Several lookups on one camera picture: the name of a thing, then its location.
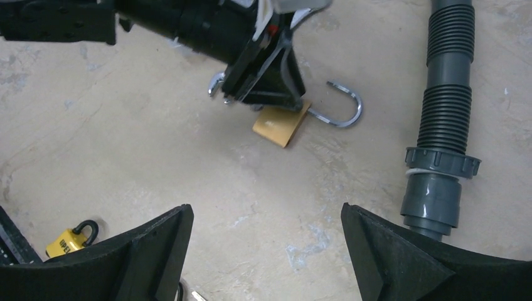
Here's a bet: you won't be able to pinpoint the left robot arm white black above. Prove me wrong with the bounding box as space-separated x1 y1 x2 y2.
1 0 306 112

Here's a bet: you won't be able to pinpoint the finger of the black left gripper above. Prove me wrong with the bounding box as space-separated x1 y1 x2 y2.
241 44 306 112

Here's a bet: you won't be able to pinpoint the black corrugated hose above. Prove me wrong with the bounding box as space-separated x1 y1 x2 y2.
400 0 482 243

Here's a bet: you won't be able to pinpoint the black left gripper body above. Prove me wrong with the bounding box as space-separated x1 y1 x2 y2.
222 14 291 100

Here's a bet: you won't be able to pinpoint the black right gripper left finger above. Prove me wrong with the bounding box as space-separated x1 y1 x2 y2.
1 204 194 300

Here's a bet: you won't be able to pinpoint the silver keys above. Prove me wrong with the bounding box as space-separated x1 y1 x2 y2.
175 280 207 301

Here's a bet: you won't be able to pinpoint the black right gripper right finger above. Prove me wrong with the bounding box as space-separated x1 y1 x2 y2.
341 203 531 300

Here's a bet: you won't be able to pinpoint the silver open-end wrench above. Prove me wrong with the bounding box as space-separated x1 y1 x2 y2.
208 71 225 98

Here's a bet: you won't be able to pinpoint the yellow padlock black shackle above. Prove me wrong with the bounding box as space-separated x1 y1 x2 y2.
45 219 99 258

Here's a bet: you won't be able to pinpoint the brass padlock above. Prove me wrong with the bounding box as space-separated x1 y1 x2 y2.
252 80 363 148

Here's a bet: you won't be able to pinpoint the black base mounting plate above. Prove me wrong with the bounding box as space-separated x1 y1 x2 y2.
0 208 43 265

